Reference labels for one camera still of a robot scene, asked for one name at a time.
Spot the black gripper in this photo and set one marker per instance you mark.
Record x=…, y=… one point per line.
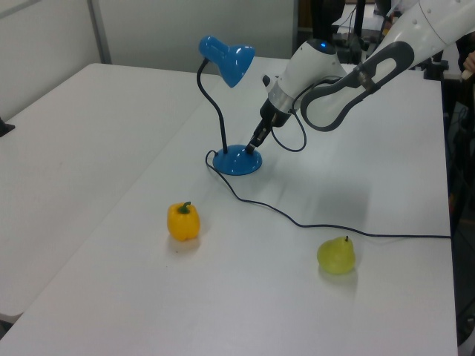
x=272, y=113

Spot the blue desk lamp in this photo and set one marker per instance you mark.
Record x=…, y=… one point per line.
x=237, y=163

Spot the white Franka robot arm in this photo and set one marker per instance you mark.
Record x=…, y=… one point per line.
x=311, y=63

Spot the bystander hand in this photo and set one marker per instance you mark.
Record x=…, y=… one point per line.
x=470, y=63

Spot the yellow bell pepper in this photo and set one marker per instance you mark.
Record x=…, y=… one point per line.
x=182, y=226

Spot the green pear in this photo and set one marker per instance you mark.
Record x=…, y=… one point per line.
x=335, y=256

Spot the black tripod stand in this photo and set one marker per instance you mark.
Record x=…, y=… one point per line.
x=358, y=18

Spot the black device on stand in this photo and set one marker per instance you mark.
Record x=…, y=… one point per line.
x=435, y=67

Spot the dark background post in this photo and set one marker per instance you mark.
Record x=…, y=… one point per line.
x=319, y=18

